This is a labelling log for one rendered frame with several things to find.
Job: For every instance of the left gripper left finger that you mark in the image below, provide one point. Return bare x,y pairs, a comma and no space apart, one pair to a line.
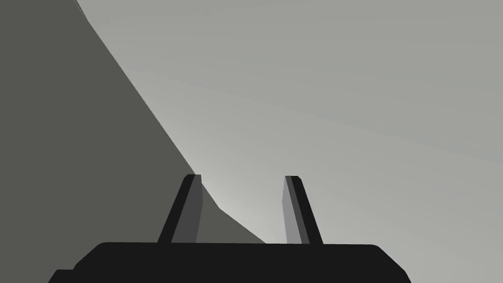
184,216

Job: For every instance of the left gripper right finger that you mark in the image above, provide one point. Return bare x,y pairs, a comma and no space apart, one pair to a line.
298,216

